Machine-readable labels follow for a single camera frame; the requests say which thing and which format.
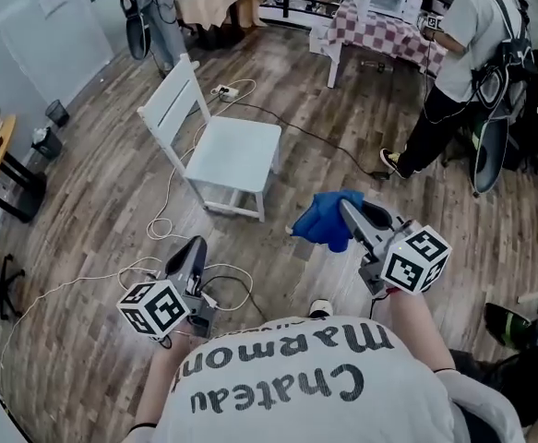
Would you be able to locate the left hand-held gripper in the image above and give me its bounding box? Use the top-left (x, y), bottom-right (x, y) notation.
top-left (116, 235), bottom-right (219, 341)

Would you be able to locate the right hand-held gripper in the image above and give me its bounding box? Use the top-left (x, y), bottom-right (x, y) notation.
top-left (339, 198), bottom-right (453, 297)

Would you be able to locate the blue wiping cloth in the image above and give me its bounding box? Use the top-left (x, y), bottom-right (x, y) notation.
top-left (291, 190), bottom-right (366, 253)

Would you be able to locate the white wooden chair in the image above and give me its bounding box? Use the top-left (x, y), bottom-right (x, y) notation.
top-left (137, 53), bottom-right (283, 223)

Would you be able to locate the person's left forearm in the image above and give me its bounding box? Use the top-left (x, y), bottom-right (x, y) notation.
top-left (132, 334), bottom-right (191, 431)

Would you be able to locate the person's right forearm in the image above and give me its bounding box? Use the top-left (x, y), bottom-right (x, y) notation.
top-left (386, 288), bottom-right (457, 373)

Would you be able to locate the person's white shoe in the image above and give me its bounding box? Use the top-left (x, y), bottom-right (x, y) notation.
top-left (308, 297), bottom-right (334, 317)

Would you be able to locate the white table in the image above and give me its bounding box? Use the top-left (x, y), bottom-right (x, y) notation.
top-left (308, 20), bottom-right (343, 90)

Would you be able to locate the person's white printed t-shirt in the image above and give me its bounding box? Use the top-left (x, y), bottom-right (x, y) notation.
top-left (125, 314), bottom-right (528, 443)

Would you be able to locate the black green-striped bag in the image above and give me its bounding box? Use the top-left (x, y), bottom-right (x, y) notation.
top-left (484, 302), bottom-right (533, 348)

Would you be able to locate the black bin with white trash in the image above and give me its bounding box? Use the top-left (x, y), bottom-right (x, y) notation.
top-left (30, 126), bottom-right (65, 162)

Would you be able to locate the pink checkered tablecloth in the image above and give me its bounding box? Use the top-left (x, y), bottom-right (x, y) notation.
top-left (322, 0), bottom-right (449, 77)

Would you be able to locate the black mesh waste bin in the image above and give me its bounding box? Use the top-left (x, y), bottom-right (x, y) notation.
top-left (45, 99), bottom-right (71, 128)

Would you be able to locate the white door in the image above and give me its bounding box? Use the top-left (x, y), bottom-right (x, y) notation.
top-left (0, 0), bottom-right (115, 110)

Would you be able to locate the white power strip with cable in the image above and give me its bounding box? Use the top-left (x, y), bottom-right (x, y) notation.
top-left (146, 78), bottom-right (257, 242)

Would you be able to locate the white cable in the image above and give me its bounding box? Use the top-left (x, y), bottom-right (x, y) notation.
top-left (0, 256), bottom-right (168, 387)

